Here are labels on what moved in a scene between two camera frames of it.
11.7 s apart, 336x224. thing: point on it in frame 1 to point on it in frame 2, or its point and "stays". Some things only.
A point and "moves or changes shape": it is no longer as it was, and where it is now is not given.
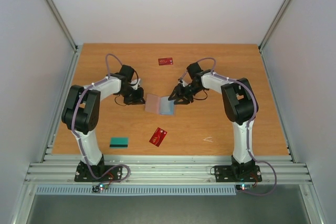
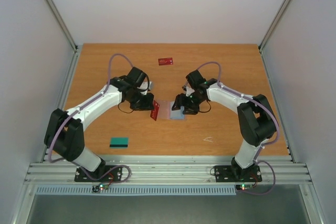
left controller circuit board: [96, 188] stays
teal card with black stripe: [119, 142] stays
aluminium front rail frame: [169, 169] stays
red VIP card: [158, 137] to [154, 112]
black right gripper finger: [174, 95] to [179, 102]
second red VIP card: [165, 61] stays
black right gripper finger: [184, 100] to [190, 110]
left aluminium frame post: [56, 14] stays
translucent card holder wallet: [161, 105] moves or changes shape
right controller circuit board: [244, 187] stays
